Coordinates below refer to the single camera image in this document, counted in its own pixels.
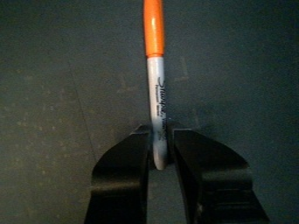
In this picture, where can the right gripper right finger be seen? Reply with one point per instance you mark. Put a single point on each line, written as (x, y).
(217, 180)

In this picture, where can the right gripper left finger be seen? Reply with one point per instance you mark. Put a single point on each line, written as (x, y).
(120, 178)

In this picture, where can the grey marker pen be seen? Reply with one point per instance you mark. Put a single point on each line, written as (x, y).
(156, 87)

